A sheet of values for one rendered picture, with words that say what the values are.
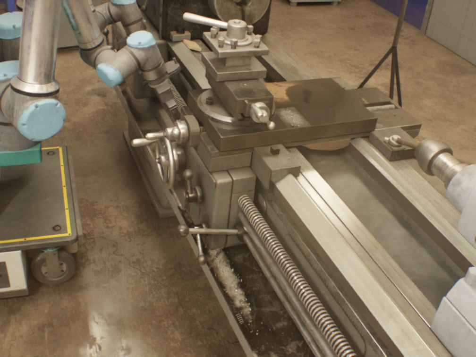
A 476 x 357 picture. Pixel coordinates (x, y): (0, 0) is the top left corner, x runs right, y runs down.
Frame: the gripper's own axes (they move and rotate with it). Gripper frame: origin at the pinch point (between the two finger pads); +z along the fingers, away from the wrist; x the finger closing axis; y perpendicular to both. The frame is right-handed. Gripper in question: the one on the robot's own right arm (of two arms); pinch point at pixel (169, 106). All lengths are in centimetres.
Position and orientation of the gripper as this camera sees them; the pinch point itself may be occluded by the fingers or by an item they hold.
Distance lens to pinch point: 219.4
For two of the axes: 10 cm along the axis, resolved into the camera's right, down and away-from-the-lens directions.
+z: 2.2, 6.2, 7.5
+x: 4.5, 6.2, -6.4
